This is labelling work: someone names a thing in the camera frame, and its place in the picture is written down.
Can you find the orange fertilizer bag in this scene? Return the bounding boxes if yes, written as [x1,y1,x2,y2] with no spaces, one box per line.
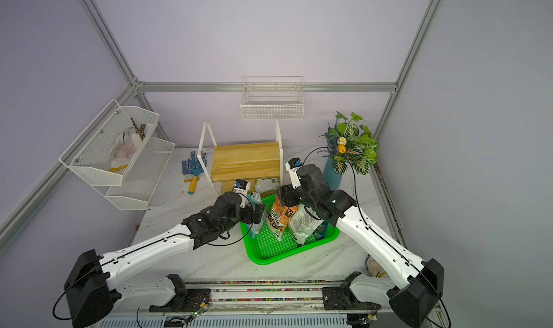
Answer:
[266,195,298,242]

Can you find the white printed fertilizer bag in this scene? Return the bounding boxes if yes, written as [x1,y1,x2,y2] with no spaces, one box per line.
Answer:
[287,205,323,246]

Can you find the teal white fertilizer bag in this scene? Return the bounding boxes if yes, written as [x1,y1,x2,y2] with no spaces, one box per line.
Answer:
[248,192,266,239]

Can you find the green blue fertilizer bag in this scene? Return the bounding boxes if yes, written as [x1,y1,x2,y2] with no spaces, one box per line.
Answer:
[313,221,328,241]

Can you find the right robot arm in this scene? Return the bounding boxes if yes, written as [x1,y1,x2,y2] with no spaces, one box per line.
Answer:
[285,158,444,327]

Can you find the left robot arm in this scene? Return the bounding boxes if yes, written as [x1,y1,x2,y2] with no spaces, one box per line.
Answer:
[62,192,266,327]

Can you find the white wooden two-tier shelf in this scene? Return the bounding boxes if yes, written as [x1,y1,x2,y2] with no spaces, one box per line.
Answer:
[197,118,284,194]

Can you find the green plastic basket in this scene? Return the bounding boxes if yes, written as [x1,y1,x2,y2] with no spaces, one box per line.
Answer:
[240,195,340,265]

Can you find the teal plant pot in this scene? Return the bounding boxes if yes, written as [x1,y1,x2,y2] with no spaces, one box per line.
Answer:
[323,157,343,191]

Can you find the blue yellow garden fork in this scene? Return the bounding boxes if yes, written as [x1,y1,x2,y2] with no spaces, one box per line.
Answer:
[188,152,204,195]

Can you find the green artificial plant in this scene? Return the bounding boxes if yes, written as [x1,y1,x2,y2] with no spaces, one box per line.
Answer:
[323,112,380,175]

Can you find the brown twigs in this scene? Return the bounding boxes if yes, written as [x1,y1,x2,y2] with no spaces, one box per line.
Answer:
[130,118,146,142]

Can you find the white cloth in organizer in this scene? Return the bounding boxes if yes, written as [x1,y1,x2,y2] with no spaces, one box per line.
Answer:
[108,128,143,172]

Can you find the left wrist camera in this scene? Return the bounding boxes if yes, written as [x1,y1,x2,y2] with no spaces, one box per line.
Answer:
[233,179,251,208]

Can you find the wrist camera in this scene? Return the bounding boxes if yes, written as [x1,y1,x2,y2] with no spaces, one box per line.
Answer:
[285,157,302,189]
[233,179,251,208]

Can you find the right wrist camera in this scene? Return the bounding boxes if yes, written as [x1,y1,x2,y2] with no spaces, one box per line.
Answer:
[285,157,302,189]

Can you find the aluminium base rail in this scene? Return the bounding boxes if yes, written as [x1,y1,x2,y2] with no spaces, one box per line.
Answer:
[95,274,407,327]

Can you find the white wire wall basket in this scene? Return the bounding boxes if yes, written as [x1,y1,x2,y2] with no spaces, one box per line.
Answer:
[240,76,305,121]

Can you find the white mesh wall organizer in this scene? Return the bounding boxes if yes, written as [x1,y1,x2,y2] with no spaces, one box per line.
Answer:
[59,100,175,211]

